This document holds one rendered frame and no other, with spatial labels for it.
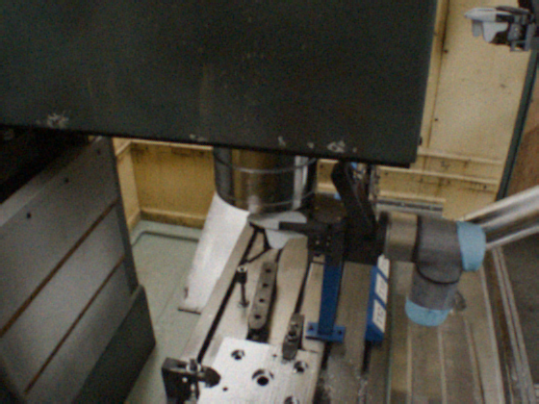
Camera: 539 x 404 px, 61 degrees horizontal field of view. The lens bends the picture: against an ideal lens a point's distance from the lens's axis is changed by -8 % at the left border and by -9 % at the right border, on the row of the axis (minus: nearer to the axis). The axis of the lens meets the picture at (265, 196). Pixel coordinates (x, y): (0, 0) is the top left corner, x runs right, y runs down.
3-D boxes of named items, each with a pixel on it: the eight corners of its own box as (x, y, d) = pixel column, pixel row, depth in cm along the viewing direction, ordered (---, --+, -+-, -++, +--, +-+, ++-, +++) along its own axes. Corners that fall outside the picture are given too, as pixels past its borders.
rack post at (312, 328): (345, 328, 126) (357, 238, 110) (343, 343, 122) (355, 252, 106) (307, 322, 128) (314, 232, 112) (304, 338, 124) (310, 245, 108)
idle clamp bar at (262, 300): (279, 279, 143) (279, 263, 139) (265, 347, 121) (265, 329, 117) (262, 278, 143) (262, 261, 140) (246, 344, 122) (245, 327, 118)
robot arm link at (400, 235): (417, 232, 69) (416, 203, 76) (386, 228, 70) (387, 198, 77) (407, 272, 73) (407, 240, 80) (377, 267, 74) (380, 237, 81)
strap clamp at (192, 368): (224, 398, 107) (220, 356, 100) (220, 410, 105) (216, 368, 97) (171, 386, 110) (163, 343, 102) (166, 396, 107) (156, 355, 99)
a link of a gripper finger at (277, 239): (245, 253, 76) (305, 254, 76) (245, 221, 73) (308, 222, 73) (245, 240, 79) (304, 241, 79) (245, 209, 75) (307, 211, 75)
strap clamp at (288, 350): (302, 344, 122) (305, 302, 114) (292, 385, 111) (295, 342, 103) (290, 341, 122) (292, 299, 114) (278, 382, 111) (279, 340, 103)
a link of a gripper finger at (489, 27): (472, 43, 87) (507, 43, 89) (476, 12, 84) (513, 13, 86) (462, 39, 89) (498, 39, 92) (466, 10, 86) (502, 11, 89)
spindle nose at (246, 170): (237, 157, 85) (235, 89, 78) (328, 171, 80) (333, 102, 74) (195, 204, 72) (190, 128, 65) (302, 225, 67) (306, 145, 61)
